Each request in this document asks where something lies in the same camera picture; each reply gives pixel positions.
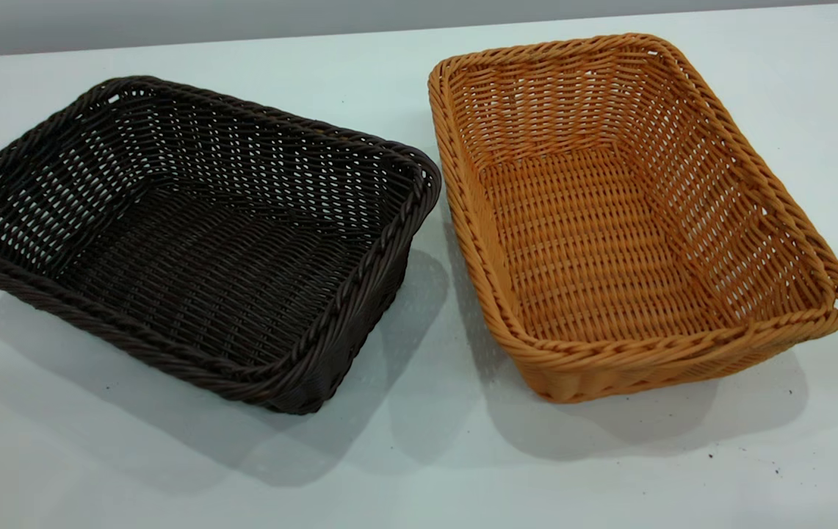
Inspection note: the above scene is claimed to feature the orange woven wicker basket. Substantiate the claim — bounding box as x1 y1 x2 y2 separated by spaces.
427 32 838 404

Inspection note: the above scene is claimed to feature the black woven wicker basket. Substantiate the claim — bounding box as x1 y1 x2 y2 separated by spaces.
0 75 443 416

